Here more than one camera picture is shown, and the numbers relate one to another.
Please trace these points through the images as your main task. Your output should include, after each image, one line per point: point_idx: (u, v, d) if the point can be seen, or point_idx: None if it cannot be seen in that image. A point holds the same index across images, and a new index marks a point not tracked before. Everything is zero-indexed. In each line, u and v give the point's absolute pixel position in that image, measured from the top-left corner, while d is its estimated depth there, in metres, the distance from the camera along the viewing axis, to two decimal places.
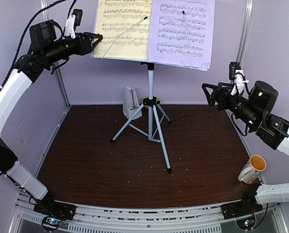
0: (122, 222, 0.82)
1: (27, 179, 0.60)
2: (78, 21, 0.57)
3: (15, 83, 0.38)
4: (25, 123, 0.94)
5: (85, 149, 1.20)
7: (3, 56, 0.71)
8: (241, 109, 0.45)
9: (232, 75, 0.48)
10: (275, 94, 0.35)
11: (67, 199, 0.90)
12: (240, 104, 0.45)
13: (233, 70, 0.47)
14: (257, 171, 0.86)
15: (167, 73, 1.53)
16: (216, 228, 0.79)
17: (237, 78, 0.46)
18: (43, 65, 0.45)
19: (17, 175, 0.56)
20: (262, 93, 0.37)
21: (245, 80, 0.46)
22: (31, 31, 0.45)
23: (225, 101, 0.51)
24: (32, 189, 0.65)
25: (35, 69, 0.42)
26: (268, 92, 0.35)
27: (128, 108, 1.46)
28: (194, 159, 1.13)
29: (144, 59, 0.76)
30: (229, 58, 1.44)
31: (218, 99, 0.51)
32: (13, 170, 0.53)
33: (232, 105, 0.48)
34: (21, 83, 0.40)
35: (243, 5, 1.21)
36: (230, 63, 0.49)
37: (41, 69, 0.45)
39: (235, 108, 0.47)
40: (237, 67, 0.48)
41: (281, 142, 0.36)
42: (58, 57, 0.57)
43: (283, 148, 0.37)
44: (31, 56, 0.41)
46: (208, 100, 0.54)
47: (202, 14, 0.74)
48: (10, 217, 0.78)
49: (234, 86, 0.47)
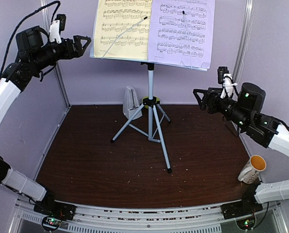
0: (122, 222, 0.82)
1: (23, 184, 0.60)
2: (62, 25, 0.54)
3: (5, 91, 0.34)
4: (25, 123, 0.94)
5: (85, 149, 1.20)
7: (3, 56, 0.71)
8: (231, 110, 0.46)
9: (221, 79, 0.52)
10: (261, 94, 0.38)
11: (67, 199, 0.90)
12: (230, 106, 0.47)
13: (221, 74, 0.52)
14: (257, 171, 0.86)
15: (167, 73, 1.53)
16: (216, 228, 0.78)
17: (226, 81, 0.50)
18: (31, 73, 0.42)
19: (14, 182, 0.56)
20: (248, 94, 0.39)
21: (233, 83, 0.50)
22: (17, 39, 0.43)
23: (216, 105, 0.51)
24: (31, 191, 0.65)
25: (23, 77, 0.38)
26: (255, 93, 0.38)
27: (128, 108, 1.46)
28: (194, 159, 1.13)
29: (144, 59, 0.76)
30: (229, 58, 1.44)
31: (209, 103, 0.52)
32: (7, 179, 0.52)
33: (223, 108, 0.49)
34: (10, 92, 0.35)
35: (243, 5, 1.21)
36: (218, 68, 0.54)
37: (29, 78, 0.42)
39: (225, 111, 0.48)
40: (225, 72, 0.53)
41: (272, 140, 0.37)
42: (47, 63, 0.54)
43: (276, 145, 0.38)
44: (19, 65, 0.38)
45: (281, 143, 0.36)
46: (200, 104, 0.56)
47: (202, 14, 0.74)
48: (10, 217, 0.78)
49: (223, 89, 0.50)
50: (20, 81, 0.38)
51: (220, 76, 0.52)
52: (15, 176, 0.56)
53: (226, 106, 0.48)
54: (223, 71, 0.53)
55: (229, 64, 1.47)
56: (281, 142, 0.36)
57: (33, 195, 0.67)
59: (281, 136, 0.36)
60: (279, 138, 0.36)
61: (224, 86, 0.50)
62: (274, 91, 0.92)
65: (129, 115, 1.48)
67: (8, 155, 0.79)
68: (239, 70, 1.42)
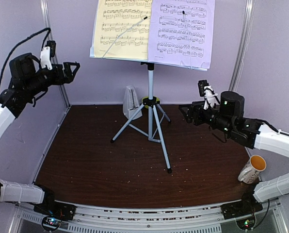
0: (122, 222, 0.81)
1: (19, 193, 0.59)
2: (53, 51, 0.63)
3: None
4: (24, 122, 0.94)
5: (85, 149, 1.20)
7: (3, 56, 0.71)
8: (215, 119, 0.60)
9: (202, 92, 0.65)
10: (238, 101, 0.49)
11: (67, 199, 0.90)
12: (214, 115, 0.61)
13: (202, 87, 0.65)
14: (257, 171, 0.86)
15: (167, 73, 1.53)
16: (216, 228, 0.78)
17: (206, 94, 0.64)
18: (24, 99, 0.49)
19: (10, 196, 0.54)
20: (227, 102, 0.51)
21: (212, 93, 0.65)
22: (11, 66, 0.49)
23: (200, 116, 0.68)
24: (30, 190, 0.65)
25: (17, 104, 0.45)
26: (233, 100, 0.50)
27: (128, 108, 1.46)
28: (194, 159, 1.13)
29: (144, 59, 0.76)
30: (230, 58, 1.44)
31: (195, 115, 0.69)
32: (2, 196, 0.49)
33: (207, 117, 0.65)
34: (5, 118, 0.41)
35: (243, 5, 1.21)
36: (199, 82, 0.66)
37: (23, 104, 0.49)
39: (211, 120, 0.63)
40: (204, 84, 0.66)
41: (256, 140, 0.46)
42: (39, 88, 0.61)
43: (263, 145, 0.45)
44: (14, 93, 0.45)
45: (267, 141, 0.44)
46: (187, 118, 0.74)
47: (202, 14, 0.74)
48: (10, 218, 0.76)
49: (205, 100, 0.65)
50: (12, 106, 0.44)
51: (201, 90, 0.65)
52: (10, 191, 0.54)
53: (211, 115, 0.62)
54: (203, 85, 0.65)
55: (229, 64, 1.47)
56: (267, 140, 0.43)
57: (33, 199, 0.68)
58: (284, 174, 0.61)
59: (264, 135, 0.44)
60: (262, 137, 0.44)
61: (206, 97, 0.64)
62: (274, 91, 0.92)
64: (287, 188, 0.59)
65: (129, 115, 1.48)
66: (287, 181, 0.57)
67: (8, 155, 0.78)
68: (240, 70, 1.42)
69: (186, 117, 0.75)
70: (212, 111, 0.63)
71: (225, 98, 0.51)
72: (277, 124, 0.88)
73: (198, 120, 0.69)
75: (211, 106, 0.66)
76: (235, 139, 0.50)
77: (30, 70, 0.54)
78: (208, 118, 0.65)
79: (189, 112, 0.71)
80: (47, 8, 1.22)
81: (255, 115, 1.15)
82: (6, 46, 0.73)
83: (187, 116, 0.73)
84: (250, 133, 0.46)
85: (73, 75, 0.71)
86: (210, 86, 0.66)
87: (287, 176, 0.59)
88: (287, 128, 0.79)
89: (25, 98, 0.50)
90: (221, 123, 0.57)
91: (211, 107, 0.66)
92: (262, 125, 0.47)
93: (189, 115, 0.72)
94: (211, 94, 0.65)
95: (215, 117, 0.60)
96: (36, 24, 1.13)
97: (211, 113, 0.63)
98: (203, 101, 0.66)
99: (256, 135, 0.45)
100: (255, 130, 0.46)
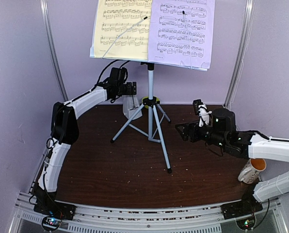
0: (122, 222, 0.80)
1: (60, 163, 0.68)
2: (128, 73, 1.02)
3: (97, 92, 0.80)
4: (24, 123, 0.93)
5: (85, 149, 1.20)
7: (3, 56, 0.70)
8: (210, 135, 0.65)
9: (197, 110, 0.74)
10: (228, 118, 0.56)
11: (67, 199, 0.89)
12: (208, 132, 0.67)
13: (196, 106, 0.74)
14: (257, 171, 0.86)
15: (167, 73, 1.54)
16: (216, 228, 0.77)
17: (201, 111, 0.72)
18: (111, 93, 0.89)
19: (60, 154, 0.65)
20: (218, 119, 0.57)
21: (205, 112, 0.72)
22: (113, 71, 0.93)
23: (196, 132, 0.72)
24: (51, 174, 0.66)
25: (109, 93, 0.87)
26: (223, 117, 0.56)
27: (128, 108, 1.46)
28: (194, 159, 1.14)
29: (144, 59, 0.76)
30: (230, 58, 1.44)
31: (190, 132, 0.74)
32: (60, 147, 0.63)
33: (203, 133, 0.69)
34: (100, 94, 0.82)
35: (243, 4, 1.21)
36: (193, 102, 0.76)
37: (110, 94, 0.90)
39: (206, 136, 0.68)
40: (199, 103, 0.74)
41: (249, 149, 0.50)
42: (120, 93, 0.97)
43: (256, 154, 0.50)
44: (109, 87, 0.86)
45: (260, 150, 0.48)
46: (184, 137, 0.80)
47: (202, 14, 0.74)
48: (11, 217, 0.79)
49: (200, 118, 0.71)
50: (107, 91, 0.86)
51: (196, 108, 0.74)
52: (59, 153, 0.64)
53: (206, 132, 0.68)
54: (197, 104, 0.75)
55: (229, 64, 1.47)
56: (259, 149, 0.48)
57: (46, 182, 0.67)
58: (284, 174, 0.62)
59: (255, 144, 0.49)
60: (254, 146, 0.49)
61: (200, 114, 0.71)
62: (274, 91, 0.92)
64: (287, 187, 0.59)
65: (129, 115, 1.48)
66: (286, 180, 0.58)
67: (9, 155, 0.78)
68: (240, 70, 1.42)
69: (182, 134, 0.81)
70: (207, 128, 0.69)
71: (216, 115, 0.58)
72: (277, 124, 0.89)
73: (194, 137, 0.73)
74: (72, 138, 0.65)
75: (205, 123, 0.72)
76: (231, 152, 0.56)
77: (120, 77, 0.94)
78: (203, 135, 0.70)
79: (185, 129, 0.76)
80: (47, 8, 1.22)
81: (255, 115, 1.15)
82: (5, 46, 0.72)
83: (183, 133, 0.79)
84: (243, 145, 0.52)
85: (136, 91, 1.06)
86: (204, 105, 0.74)
87: (286, 175, 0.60)
88: (287, 128, 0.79)
89: (113, 93, 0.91)
90: (216, 138, 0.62)
91: (205, 124, 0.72)
92: (254, 135, 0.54)
93: (185, 133, 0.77)
94: (204, 112, 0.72)
95: (210, 133, 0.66)
96: (36, 23, 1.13)
97: (206, 129, 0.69)
98: (199, 119, 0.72)
99: (248, 146, 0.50)
100: (248, 141, 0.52)
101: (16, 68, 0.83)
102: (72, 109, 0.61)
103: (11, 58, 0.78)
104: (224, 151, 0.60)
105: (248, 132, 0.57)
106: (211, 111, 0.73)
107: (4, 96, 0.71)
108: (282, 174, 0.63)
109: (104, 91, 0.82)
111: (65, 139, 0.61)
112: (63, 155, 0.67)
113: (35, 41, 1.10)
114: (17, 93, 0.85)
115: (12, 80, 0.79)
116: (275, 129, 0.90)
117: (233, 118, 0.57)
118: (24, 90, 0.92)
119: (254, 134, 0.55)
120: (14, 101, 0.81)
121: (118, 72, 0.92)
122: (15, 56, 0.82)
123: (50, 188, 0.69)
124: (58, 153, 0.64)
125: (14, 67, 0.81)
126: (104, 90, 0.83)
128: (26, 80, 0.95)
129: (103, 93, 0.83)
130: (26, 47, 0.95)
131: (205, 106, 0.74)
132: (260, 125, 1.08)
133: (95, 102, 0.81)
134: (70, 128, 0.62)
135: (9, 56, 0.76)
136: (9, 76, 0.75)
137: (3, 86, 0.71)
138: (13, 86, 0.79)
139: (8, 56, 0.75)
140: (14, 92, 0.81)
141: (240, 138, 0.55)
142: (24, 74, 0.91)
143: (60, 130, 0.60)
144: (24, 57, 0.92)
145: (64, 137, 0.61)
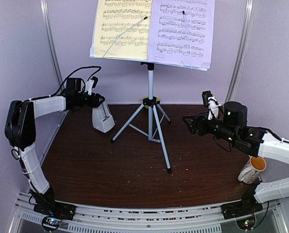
0: (122, 222, 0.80)
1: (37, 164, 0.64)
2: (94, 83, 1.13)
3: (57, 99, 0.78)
4: None
5: (85, 149, 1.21)
7: (4, 57, 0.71)
8: (219, 129, 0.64)
9: (206, 102, 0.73)
10: (241, 111, 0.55)
11: (67, 199, 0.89)
12: (218, 125, 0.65)
13: (206, 98, 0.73)
14: (257, 171, 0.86)
15: (167, 74, 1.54)
16: (216, 228, 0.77)
17: (211, 104, 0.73)
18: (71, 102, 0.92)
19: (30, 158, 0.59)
20: (230, 112, 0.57)
21: (214, 105, 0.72)
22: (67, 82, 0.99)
23: (205, 126, 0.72)
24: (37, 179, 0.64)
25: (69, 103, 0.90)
26: (237, 110, 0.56)
27: (101, 120, 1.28)
28: (193, 159, 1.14)
29: (144, 59, 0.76)
30: (230, 58, 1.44)
31: (198, 125, 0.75)
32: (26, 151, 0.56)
33: (212, 127, 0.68)
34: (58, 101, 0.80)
35: (243, 5, 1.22)
36: (202, 93, 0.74)
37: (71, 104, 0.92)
39: (215, 130, 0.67)
40: (208, 95, 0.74)
41: (260, 148, 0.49)
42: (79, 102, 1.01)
43: (266, 152, 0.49)
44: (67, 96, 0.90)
45: (270, 150, 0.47)
46: (190, 128, 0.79)
47: (202, 14, 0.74)
48: (10, 217, 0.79)
49: (209, 110, 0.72)
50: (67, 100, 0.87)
51: (205, 101, 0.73)
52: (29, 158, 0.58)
53: (215, 125, 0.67)
54: (207, 96, 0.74)
55: (229, 64, 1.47)
56: (271, 149, 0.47)
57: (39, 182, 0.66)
58: (287, 179, 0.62)
59: (267, 143, 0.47)
60: (265, 145, 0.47)
61: (210, 108, 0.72)
62: (275, 90, 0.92)
64: None
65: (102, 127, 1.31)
66: None
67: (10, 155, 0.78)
68: (240, 69, 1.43)
69: (189, 127, 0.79)
70: (216, 122, 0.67)
71: (228, 108, 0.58)
72: (276, 124, 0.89)
73: (202, 130, 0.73)
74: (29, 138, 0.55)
75: (215, 116, 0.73)
76: (240, 147, 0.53)
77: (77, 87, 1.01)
78: (212, 128, 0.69)
79: (194, 123, 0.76)
80: (47, 8, 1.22)
81: (254, 115, 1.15)
82: (5, 46, 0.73)
83: (191, 126, 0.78)
84: (255, 141, 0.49)
85: (100, 103, 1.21)
86: (213, 97, 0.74)
87: None
88: (286, 128, 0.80)
89: (73, 103, 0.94)
90: (226, 133, 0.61)
91: (214, 118, 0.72)
92: (266, 134, 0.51)
93: (193, 126, 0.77)
94: (214, 105, 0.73)
95: (219, 127, 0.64)
96: (36, 23, 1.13)
97: (216, 123, 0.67)
98: (207, 112, 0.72)
99: (260, 144, 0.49)
100: (259, 139, 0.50)
101: (16, 68, 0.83)
102: (31, 105, 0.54)
103: (11, 58, 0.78)
104: (233, 146, 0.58)
105: (259, 129, 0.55)
106: (221, 104, 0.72)
107: (4, 96, 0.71)
108: (286, 178, 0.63)
109: (63, 98, 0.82)
111: (23, 141, 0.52)
112: (34, 157, 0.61)
113: (35, 41, 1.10)
114: (17, 92, 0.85)
115: (12, 80, 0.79)
116: (274, 129, 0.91)
117: (246, 113, 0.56)
118: (24, 90, 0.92)
119: (265, 132, 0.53)
120: (14, 102, 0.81)
121: (73, 82, 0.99)
122: (15, 56, 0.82)
123: (44, 188, 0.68)
124: (28, 157, 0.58)
125: (14, 67, 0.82)
126: (63, 98, 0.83)
128: (26, 80, 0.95)
129: (61, 100, 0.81)
130: (26, 47, 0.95)
131: (215, 99, 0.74)
132: (260, 125, 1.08)
133: (53, 108, 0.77)
134: (27, 127, 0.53)
135: (9, 56, 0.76)
136: (8, 76, 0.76)
137: (3, 86, 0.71)
138: (12, 86, 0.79)
139: (8, 56, 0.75)
140: (14, 91, 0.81)
141: (251, 134, 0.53)
142: (24, 74, 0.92)
143: (15, 129, 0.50)
144: (24, 56, 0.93)
145: (22, 137, 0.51)
